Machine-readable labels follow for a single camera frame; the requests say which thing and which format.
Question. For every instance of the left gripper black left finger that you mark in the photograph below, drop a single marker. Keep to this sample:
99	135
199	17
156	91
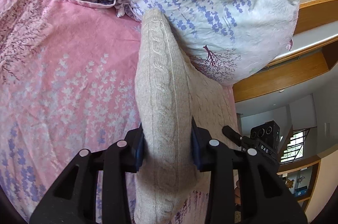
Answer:
93	185

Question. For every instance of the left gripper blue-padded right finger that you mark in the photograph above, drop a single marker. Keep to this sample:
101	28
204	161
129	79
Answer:
246	179

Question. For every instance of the beige cable-knit sweater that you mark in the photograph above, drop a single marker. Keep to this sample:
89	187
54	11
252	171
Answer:
171	94

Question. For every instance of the window with metal grille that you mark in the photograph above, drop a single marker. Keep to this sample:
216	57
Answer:
295	148

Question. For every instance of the blue box on shelf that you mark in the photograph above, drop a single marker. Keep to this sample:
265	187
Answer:
301	191

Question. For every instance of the wooden shelf unit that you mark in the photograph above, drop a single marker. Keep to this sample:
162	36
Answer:
300	173

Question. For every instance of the wooden headboard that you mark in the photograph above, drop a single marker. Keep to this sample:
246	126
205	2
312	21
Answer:
314	53

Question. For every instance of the floral pillow with green clover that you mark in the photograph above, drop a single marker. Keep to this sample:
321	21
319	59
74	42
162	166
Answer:
227	40

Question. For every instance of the pink lavender print bedsheet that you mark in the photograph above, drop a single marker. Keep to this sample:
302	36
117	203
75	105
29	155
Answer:
67	83

